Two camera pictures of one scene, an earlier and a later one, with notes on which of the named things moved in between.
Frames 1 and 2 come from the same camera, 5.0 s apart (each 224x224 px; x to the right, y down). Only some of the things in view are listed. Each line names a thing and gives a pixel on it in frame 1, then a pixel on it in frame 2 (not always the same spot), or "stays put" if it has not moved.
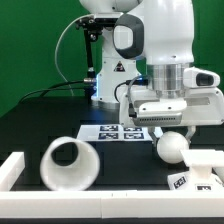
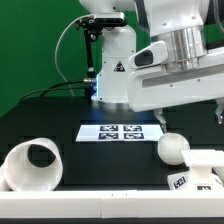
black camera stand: [92, 27] stays put
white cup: [78, 176] to [22, 175]
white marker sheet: [114, 133] stays put
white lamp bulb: [169, 145] stays put
